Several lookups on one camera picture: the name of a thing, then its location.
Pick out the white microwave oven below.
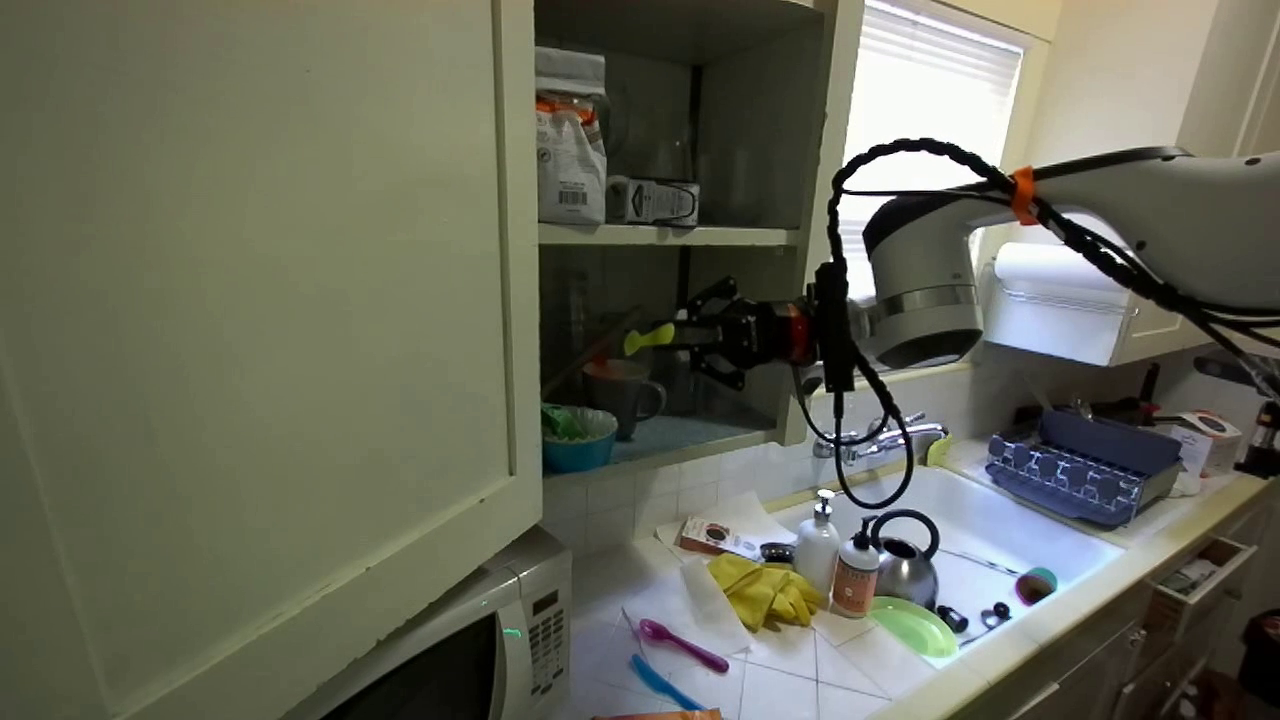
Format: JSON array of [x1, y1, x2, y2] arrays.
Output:
[[284, 524, 575, 720]]

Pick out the green item in bowl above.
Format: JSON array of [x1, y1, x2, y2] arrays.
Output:
[[541, 404, 613, 444]]

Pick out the white tall cabinet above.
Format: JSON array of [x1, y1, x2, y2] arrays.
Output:
[[1173, 0, 1280, 165]]

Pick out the cream cabinet door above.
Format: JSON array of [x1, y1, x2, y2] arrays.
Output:
[[0, 0, 549, 720]]

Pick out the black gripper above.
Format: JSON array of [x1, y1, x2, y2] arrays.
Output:
[[671, 271, 820, 394]]

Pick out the small silver box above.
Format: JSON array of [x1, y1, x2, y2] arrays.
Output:
[[605, 171, 704, 227]]

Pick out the green plastic plate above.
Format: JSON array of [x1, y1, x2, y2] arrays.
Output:
[[869, 592, 963, 666]]

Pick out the small red white packet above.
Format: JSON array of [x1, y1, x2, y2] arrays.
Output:
[[675, 511, 763, 566]]

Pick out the yellow rubber glove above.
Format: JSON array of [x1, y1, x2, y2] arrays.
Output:
[[704, 554, 806, 632], [743, 566, 831, 635]]

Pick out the orange soap pump bottle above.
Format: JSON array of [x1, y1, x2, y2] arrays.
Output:
[[831, 528, 889, 619]]

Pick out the blue plastic spoon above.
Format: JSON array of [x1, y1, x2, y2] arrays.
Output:
[[626, 652, 709, 716]]

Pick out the black cable bundle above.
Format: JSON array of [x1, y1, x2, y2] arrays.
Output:
[[791, 134, 1280, 511]]

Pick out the chrome sink faucet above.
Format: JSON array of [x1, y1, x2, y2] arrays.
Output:
[[808, 413, 953, 497]]

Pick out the small colourful ball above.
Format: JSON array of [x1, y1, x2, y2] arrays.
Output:
[[1012, 566, 1064, 607]]

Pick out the blue dish rack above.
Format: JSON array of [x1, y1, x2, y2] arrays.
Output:
[[979, 410, 1189, 532]]

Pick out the white kitchen sink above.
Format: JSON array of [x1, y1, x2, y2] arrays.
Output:
[[775, 464, 1132, 657]]

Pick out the green plastic spoon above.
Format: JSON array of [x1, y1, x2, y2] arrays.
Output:
[[622, 320, 688, 361]]

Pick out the blue bowl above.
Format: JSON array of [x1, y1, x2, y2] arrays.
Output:
[[541, 404, 626, 475]]

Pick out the white window blind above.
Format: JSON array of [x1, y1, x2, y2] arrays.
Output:
[[813, 0, 1030, 386]]

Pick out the white soap pump bottle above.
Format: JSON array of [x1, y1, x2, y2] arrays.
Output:
[[791, 485, 843, 598]]

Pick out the cream kitchen wall cabinet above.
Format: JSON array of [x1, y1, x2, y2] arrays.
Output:
[[491, 0, 874, 524]]

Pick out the cream base cabinet drawers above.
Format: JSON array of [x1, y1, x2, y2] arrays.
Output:
[[931, 493, 1280, 720]]

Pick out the steel kettle black handle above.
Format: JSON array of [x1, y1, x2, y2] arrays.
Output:
[[853, 507, 945, 614]]

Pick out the gray mug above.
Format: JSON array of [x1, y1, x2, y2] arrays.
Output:
[[586, 355, 671, 444]]

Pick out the small white box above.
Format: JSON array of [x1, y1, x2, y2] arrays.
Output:
[[1157, 410, 1247, 480]]

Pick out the white paper towel roll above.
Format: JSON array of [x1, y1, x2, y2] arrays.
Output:
[[978, 216, 1178, 374]]

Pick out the pink plastic spoon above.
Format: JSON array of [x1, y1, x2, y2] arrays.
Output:
[[638, 615, 735, 677]]

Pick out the white orange food bag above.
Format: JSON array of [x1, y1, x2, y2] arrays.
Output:
[[534, 46, 613, 227]]

